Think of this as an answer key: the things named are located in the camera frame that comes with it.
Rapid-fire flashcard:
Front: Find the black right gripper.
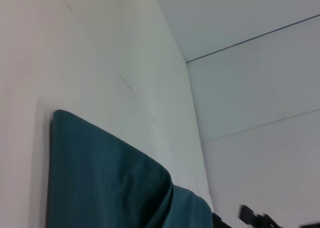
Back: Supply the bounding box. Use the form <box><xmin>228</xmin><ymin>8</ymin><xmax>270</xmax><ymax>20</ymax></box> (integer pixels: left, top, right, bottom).
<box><xmin>211</xmin><ymin>204</ymin><xmax>320</xmax><ymax>228</ymax></box>

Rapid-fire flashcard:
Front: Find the teal t-shirt with FREE print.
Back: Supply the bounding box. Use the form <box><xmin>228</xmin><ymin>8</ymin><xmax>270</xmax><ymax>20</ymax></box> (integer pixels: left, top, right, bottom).
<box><xmin>46</xmin><ymin>109</ymin><xmax>214</xmax><ymax>228</ymax></box>

